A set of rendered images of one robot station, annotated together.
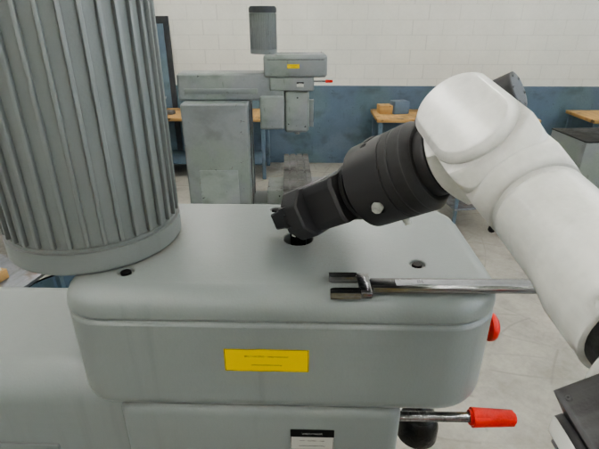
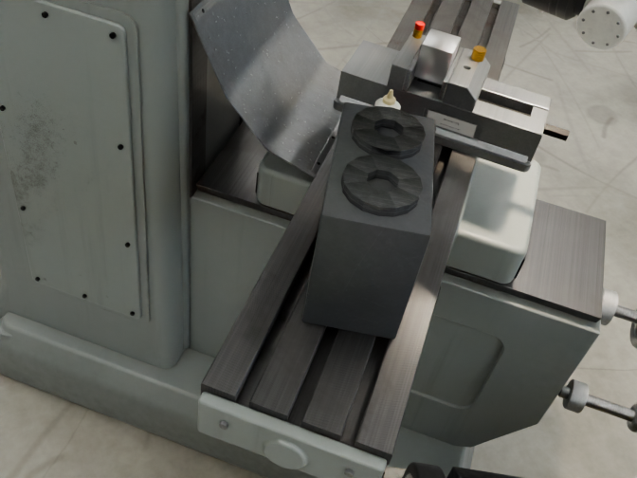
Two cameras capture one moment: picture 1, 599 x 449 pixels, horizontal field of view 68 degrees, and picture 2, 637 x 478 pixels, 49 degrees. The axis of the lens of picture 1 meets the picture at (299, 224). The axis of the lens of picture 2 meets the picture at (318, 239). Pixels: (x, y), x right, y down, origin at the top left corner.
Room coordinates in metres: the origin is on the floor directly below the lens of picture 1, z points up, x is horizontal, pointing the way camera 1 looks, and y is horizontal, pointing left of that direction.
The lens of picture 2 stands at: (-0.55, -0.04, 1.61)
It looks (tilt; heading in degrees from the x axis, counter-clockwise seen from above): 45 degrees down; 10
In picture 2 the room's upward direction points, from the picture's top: 11 degrees clockwise
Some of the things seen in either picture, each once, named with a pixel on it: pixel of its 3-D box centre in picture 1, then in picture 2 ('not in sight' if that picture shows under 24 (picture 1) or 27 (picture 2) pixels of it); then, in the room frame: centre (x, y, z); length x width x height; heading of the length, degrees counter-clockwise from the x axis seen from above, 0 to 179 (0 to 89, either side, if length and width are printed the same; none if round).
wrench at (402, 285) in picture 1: (449, 285); not in sight; (0.39, -0.15, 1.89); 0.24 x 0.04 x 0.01; 90
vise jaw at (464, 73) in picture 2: not in sight; (465, 78); (0.51, -0.05, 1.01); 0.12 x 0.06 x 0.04; 176
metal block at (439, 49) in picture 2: not in sight; (437, 57); (0.51, 0.00, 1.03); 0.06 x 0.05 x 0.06; 176
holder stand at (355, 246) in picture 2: not in sight; (370, 214); (0.10, 0.01, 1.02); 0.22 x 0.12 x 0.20; 9
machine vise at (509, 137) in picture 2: not in sight; (445, 91); (0.51, -0.03, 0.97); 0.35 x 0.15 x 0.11; 86
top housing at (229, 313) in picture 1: (286, 291); not in sight; (0.50, 0.02, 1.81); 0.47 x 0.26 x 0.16; 88
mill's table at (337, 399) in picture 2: not in sight; (409, 148); (0.45, 0.00, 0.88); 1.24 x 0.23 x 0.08; 178
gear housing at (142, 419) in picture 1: (268, 366); not in sight; (0.50, 0.04, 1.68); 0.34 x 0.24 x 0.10; 88
